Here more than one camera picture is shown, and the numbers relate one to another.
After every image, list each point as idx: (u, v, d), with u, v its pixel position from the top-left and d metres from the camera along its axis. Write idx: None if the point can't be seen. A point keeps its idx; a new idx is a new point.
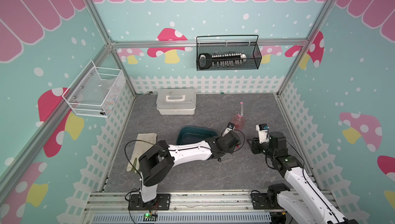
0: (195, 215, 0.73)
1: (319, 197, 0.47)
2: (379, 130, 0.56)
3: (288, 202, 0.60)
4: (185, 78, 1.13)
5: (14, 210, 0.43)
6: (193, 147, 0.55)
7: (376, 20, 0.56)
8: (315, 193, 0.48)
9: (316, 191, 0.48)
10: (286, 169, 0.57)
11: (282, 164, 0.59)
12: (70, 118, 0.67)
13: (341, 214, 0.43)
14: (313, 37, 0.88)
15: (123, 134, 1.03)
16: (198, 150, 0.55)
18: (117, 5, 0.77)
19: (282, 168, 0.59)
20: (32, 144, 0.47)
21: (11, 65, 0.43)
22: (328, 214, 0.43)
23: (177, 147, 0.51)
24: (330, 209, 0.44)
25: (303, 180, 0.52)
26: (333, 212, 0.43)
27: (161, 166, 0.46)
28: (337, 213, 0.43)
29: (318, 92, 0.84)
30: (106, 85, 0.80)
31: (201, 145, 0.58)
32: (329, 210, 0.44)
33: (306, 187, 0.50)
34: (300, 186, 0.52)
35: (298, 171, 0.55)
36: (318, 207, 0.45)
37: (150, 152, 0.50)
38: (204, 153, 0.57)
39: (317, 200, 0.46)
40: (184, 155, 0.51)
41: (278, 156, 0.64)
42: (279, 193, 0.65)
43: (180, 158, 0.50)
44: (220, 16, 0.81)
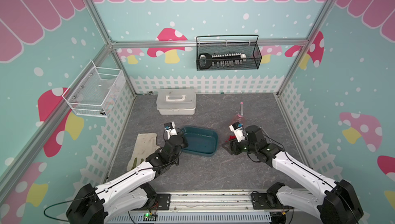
0: (195, 215, 0.73)
1: (309, 173, 0.48)
2: (379, 130, 0.57)
3: (289, 196, 0.60)
4: (185, 78, 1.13)
5: (14, 210, 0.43)
6: (129, 175, 0.51)
7: (377, 20, 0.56)
8: (304, 170, 0.50)
9: (304, 168, 0.50)
10: (272, 158, 0.57)
11: (267, 155, 0.60)
12: (70, 118, 0.67)
13: (330, 180, 0.45)
14: (313, 36, 0.88)
15: (123, 134, 1.03)
16: (136, 175, 0.51)
18: (117, 5, 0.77)
19: (267, 159, 0.60)
20: (32, 144, 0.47)
21: (12, 65, 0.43)
22: (322, 185, 0.45)
23: (106, 186, 0.46)
24: (321, 178, 0.46)
25: (289, 161, 0.54)
26: (325, 182, 0.45)
27: (94, 209, 0.40)
28: (327, 181, 0.45)
29: (318, 92, 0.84)
30: (106, 85, 0.79)
31: (138, 169, 0.53)
32: (321, 181, 0.46)
33: (295, 167, 0.51)
34: (291, 170, 0.53)
35: (282, 155, 0.56)
36: (312, 182, 0.46)
37: (75, 203, 0.43)
38: (146, 175, 0.53)
39: (309, 176, 0.48)
40: (118, 190, 0.46)
41: (259, 148, 0.64)
42: (277, 192, 0.65)
43: (114, 193, 0.45)
44: (220, 16, 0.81)
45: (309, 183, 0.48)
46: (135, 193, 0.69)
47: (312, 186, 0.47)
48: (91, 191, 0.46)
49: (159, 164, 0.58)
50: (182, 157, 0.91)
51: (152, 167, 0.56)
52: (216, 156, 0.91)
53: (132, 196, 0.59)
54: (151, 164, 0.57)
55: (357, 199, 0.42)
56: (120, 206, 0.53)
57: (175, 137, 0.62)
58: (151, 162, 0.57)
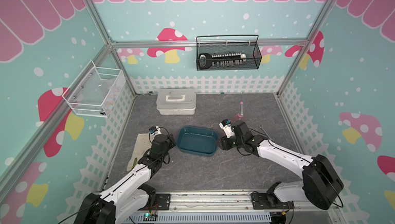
0: (195, 215, 0.73)
1: (289, 154, 0.52)
2: (379, 130, 0.57)
3: (284, 191, 0.61)
4: (185, 78, 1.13)
5: (14, 210, 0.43)
6: (128, 176, 0.53)
7: (377, 20, 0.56)
8: (285, 153, 0.53)
9: (285, 151, 0.53)
10: (257, 148, 0.61)
11: (252, 145, 0.63)
12: (70, 118, 0.67)
13: (308, 157, 0.48)
14: (313, 36, 0.88)
15: (123, 134, 1.04)
16: (135, 176, 0.54)
18: (117, 5, 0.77)
19: (253, 150, 0.63)
20: (32, 144, 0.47)
21: (11, 65, 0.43)
22: (301, 161, 0.48)
23: (108, 190, 0.47)
24: (300, 157, 0.49)
25: (271, 147, 0.57)
26: (303, 159, 0.48)
27: (107, 210, 0.41)
28: (305, 157, 0.48)
29: (318, 92, 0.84)
30: (106, 85, 0.79)
31: (135, 170, 0.56)
32: (300, 158, 0.49)
33: (277, 151, 0.55)
34: (273, 155, 0.56)
35: (266, 143, 0.60)
36: (292, 161, 0.49)
37: (82, 216, 0.41)
38: (143, 174, 0.56)
39: (288, 156, 0.51)
40: (123, 191, 0.48)
41: (246, 140, 0.67)
42: (275, 190, 0.65)
43: (121, 195, 0.46)
44: (220, 16, 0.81)
45: (289, 163, 0.51)
46: (136, 193, 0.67)
47: (293, 165, 0.50)
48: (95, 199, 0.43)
49: (152, 164, 0.61)
50: (182, 157, 0.91)
51: (146, 166, 0.59)
52: (216, 156, 0.91)
53: (133, 197, 0.59)
54: (145, 165, 0.60)
55: (334, 172, 0.45)
56: (125, 209, 0.52)
57: (160, 135, 0.68)
58: (144, 164, 0.60)
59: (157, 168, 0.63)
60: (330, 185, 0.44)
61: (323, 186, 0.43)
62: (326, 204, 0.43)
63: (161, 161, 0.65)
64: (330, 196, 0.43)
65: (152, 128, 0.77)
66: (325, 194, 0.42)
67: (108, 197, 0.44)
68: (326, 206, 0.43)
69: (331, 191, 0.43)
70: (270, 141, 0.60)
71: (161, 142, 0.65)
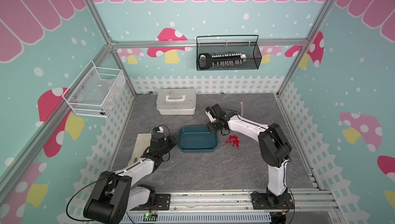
0: (195, 215, 0.73)
1: (251, 123, 0.61)
2: (379, 130, 0.56)
3: (273, 183, 0.64)
4: (185, 78, 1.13)
5: (14, 210, 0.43)
6: (136, 162, 0.58)
7: (377, 20, 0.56)
8: (248, 122, 0.62)
9: (248, 121, 0.63)
10: (227, 121, 0.69)
11: (225, 121, 0.71)
12: (70, 118, 0.67)
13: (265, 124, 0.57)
14: (313, 36, 0.88)
15: (123, 134, 1.04)
16: (142, 163, 0.58)
18: (117, 5, 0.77)
19: (226, 124, 0.72)
20: (32, 144, 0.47)
21: (11, 65, 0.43)
22: (259, 128, 0.57)
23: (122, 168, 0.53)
24: (258, 125, 0.59)
25: (238, 119, 0.66)
26: (261, 126, 0.58)
27: (123, 184, 0.44)
28: (262, 125, 0.58)
29: (318, 92, 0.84)
30: (106, 85, 0.79)
31: (143, 158, 0.63)
32: (258, 126, 0.58)
33: (241, 122, 0.64)
34: (239, 126, 0.65)
35: (234, 117, 0.69)
36: (252, 129, 0.58)
37: (97, 191, 0.43)
38: (148, 164, 0.61)
39: (250, 125, 0.60)
40: (134, 171, 0.52)
41: (219, 117, 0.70)
42: (269, 186, 0.67)
43: (132, 174, 0.50)
44: (220, 16, 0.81)
45: (250, 131, 0.60)
46: (138, 188, 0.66)
47: (254, 133, 0.58)
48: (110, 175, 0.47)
49: (154, 158, 0.65)
50: (182, 157, 0.91)
51: (149, 159, 0.63)
52: (216, 156, 0.91)
53: (138, 190, 0.60)
54: (147, 157, 0.65)
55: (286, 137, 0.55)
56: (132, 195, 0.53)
57: (158, 133, 0.73)
58: (146, 157, 0.65)
59: (158, 164, 0.68)
60: (281, 147, 0.54)
61: (273, 145, 0.52)
62: (275, 162, 0.53)
63: (161, 158, 0.70)
64: (280, 154, 0.53)
65: (154, 127, 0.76)
66: (273, 152, 0.52)
67: (122, 173, 0.48)
68: (276, 164, 0.53)
69: (281, 151, 0.53)
70: (239, 116, 0.68)
71: (159, 138, 0.70)
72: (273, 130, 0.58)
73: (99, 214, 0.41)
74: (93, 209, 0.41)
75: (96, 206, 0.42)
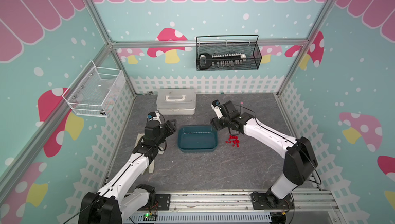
0: (195, 215, 0.73)
1: (275, 134, 0.52)
2: (379, 130, 0.57)
3: (280, 188, 0.62)
4: (185, 78, 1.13)
5: (14, 210, 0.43)
6: (125, 168, 0.51)
7: (377, 20, 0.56)
8: (271, 132, 0.53)
9: (271, 130, 0.54)
10: (243, 125, 0.60)
11: (238, 123, 0.62)
12: (70, 118, 0.67)
13: (292, 138, 0.50)
14: (313, 36, 0.88)
15: (123, 134, 1.04)
16: (132, 166, 0.52)
18: (117, 5, 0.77)
19: (239, 127, 0.63)
20: (32, 145, 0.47)
21: (11, 65, 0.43)
22: (285, 142, 0.49)
23: (110, 183, 0.46)
24: (284, 137, 0.51)
25: (257, 125, 0.57)
26: (287, 139, 0.50)
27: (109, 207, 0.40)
28: (289, 138, 0.50)
29: (318, 92, 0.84)
30: (106, 85, 0.79)
31: (132, 160, 0.54)
32: (284, 139, 0.50)
33: (262, 130, 0.55)
34: (258, 133, 0.56)
35: (252, 121, 0.60)
36: (277, 141, 0.50)
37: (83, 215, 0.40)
38: (141, 164, 0.55)
39: (274, 136, 0.52)
40: (122, 184, 0.46)
41: (232, 118, 0.67)
42: (272, 188, 0.66)
43: (121, 189, 0.45)
44: (220, 16, 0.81)
45: (273, 143, 0.52)
46: (136, 192, 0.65)
47: (277, 145, 0.51)
48: (95, 197, 0.43)
49: (148, 150, 0.59)
50: (182, 157, 0.91)
51: (143, 154, 0.57)
52: (216, 156, 0.91)
53: (135, 195, 0.59)
54: (142, 152, 0.58)
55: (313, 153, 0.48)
56: (129, 205, 0.53)
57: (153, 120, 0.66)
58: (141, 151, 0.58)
59: (154, 154, 0.61)
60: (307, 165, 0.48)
61: (302, 165, 0.46)
62: (299, 181, 0.48)
63: (157, 148, 0.63)
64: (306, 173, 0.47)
65: (150, 113, 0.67)
66: (301, 173, 0.46)
67: (108, 193, 0.43)
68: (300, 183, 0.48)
69: (308, 170, 0.47)
70: (257, 120, 0.60)
71: (155, 126, 0.62)
72: (302, 145, 0.50)
73: None
74: None
75: None
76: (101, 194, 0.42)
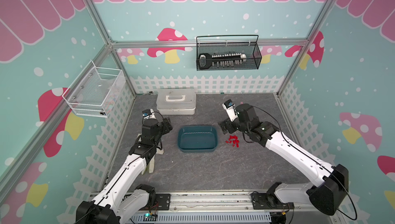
0: (195, 215, 0.73)
1: (307, 157, 0.46)
2: (379, 130, 0.57)
3: (287, 195, 0.60)
4: (185, 78, 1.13)
5: (14, 210, 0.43)
6: (121, 172, 0.49)
7: (377, 20, 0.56)
8: (302, 154, 0.46)
9: (302, 151, 0.47)
10: (267, 138, 0.52)
11: (261, 134, 0.54)
12: (70, 118, 0.67)
13: (327, 164, 0.44)
14: (313, 36, 0.88)
15: (123, 134, 1.04)
16: (128, 170, 0.50)
18: (117, 5, 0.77)
19: (261, 138, 0.55)
20: (33, 144, 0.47)
21: (11, 65, 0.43)
22: (321, 170, 0.43)
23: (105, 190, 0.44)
24: (319, 163, 0.44)
25: (285, 144, 0.50)
26: (323, 167, 0.43)
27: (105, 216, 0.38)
28: (325, 166, 0.43)
29: (318, 92, 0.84)
30: (106, 85, 0.79)
31: (128, 164, 0.52)
32: (319, 166, 0.44)
33: (291, 150, 0.48)
34: (286, 152, 0.49)
35: (278, 136, 0.52)
36: (310, 167, 0.44)
37: None
38: (138, 166, 0.52)
39: (306, 160, 0.45)
40: (118, 190, 0.44)
41: (252, 127, 0.59)
42: (277, 191, 0.64)
43: (117, 195, 0.44)
44: (220, 16, 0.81)
45: (305, 167, 0.46)
46: (136, 193, 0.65)
47: (310, 171, 0.44)
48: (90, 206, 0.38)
49: (144, 151, 0.57)
50: (182, 157, 0.91)
51: (140, 156, 0.55)
52: (216, 156, 0.91)
53: (134, 197, 0.59)
54: (139, 152, 0.56)
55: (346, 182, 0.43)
56: (127, 209, 0.52)
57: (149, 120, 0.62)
58: (139, 152, 0.56)
59: (151, 154, 0.59)
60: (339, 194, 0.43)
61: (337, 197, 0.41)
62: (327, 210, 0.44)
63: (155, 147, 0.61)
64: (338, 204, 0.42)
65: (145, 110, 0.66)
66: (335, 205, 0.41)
67: (103, 202, 0.41)
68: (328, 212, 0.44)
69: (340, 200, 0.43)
70: (284, 136, 0.52)
71: (151, 126, 0.59)
72: (339, 174, 0.44)
73: None
74: None
75: None
76: (96, 203, 0.41)
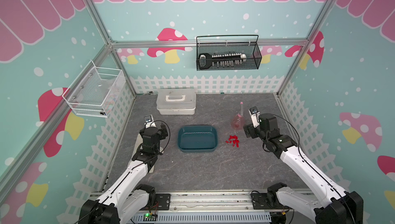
0: (195, 215, 0.73)
1: (319, 176, 0.45)
2: (379, 130, 0.56)
3: (290, 200, 0.59)
4: (185, 78, 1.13)
5: (14, 210, 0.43)
6: (124, 175, 0.51)
7: (377, 20, 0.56)
8: (313, 172, 0.47)
9: (315, 169, 0.47)
10: (282, 150, 0.54)
11: (276, 145, 0.56)
12: (70, 118, 0.67)
13: (341, 188, 0.42)
14: (313, 37, 0.88)
15: (123, 134, 1.04)
16: (132, 173, 0.53)
18: (117, 5, 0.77)
19: (276, 150, 0.57)
20: (32, 145, 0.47)
21: (11, 65, 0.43)
22: (330, 191, 0.42)
23: (108, 191, 0.46)
24: (331, 184, 0.43)
25: (300, 159, 0.50)
26: (335, 188, 0.42)
27: (109, 214, 0.40)
28: (337, 188, 0.42)
29: (318, 92, 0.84)
30: (106, 85, 0.79)
31: (131, 168, 0.55)
32: (330, 187, 0.43)
33: (304, 166, 0.48)
34: (298, 166, 0.50)
35: (294, 151, 0.53)
36: (320, 186, 0.44)
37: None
38: (140, 170, 0.55)
39: (317, 178, 0.45)
40: (122, 192, 0.46)
41: (270, 137, 0.61)
42: (280, 192, 0.64)
43: (120, 196, 0.45)
44: (220, 16, 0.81)
45: (315, 185, 0.46)
46: (135, 193, 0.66)
47: (319, 190, 0.44)
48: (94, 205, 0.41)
49: (147, 157, 0.60)
50: (182, 157, 0.91)
51: (142, 161, 0.58)
52: (216, 156, 0.91)
53: (134, 197, 0.59)
54: (141, 159, 0.59)
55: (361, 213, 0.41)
56: (127, 210, 0.52)
57: (149, 128, 0.65)
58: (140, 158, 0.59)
59: (153, 161, 0.62)
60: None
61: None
62: None
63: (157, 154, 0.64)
64: None
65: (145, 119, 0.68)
66: None
67: (107, 200, 0.43)
68: None
69: None
70: (300, 151, 0.52)
71: (153, 135, 0.62)
72: (351, 201, 0.43)
73: None
74: None
75: None
76: (101, 201, 0.43)
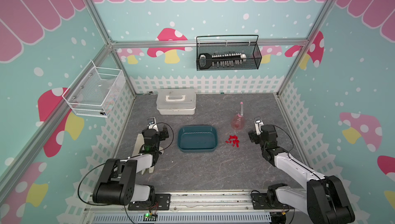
0: (195, 215, 0.73)
1: (302, 167, 0.52)
2: (379, 130, 0.56)
3: (287, 196, 0.60)
4: (185, 78, 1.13)
5: (14, 210, 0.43)
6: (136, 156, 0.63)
7: (377, 19, 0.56)
8: (298, 165, 0.53)
9: (299, 164, 0.54)
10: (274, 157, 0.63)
11: (271, 155, 0.65)
12: (70, 118, 0.67)
13: (320, 173, 0.48)
14: (313, 36, 0.88)
15: (123, 134, 1.03)
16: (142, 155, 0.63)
18: (117, 5, 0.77)
19: (271, 158, 0.66)
20: (32, 145, 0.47)
21: (11, 65, 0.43)
22: (311, 175, 0.47)
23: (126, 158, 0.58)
24: (311, 171, 0.49)
25: (287, 158, 0.58)
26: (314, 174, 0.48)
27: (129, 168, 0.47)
28: (316, 173, 0.48)
29: (318, 92, 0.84)
30: (106, 85, 0.79)
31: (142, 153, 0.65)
32: (311, 173, 0.48)
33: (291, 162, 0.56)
34: (286, 163, 0.58)
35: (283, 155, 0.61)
36: (303, 173, 0.50)
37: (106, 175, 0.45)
38: (148, 158, 0.64)
39: (301, 169, 0.51)
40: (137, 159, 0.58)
41: (268, 148, 0.69)
42: (278, 189, 0.65)
43: None
44: (220, 16, 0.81)
45: (299, 175, 0.51)
46: None
47: (303, 177, 0.50)
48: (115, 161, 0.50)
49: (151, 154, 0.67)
50: (182, 157, 0.91)
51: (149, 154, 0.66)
52: (216, 156, 0.91)
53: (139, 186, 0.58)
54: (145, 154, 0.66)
55: (346, 197, 0.43)
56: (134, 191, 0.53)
57: (149, 130, 0.73)
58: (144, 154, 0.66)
59: (156, 158, 0.70)
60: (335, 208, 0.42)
61: (324, 203, 0.42)
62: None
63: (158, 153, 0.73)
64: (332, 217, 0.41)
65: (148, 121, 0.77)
66: (323, 211, 0.41)
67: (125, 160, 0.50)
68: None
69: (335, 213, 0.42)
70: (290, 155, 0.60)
71: (152, 135, 0.70)
72: (331, 184, 0.47)
73: (109, 194, 0.43)
74: (103, 190, 0.43)
75: (105, 187, 0.44)
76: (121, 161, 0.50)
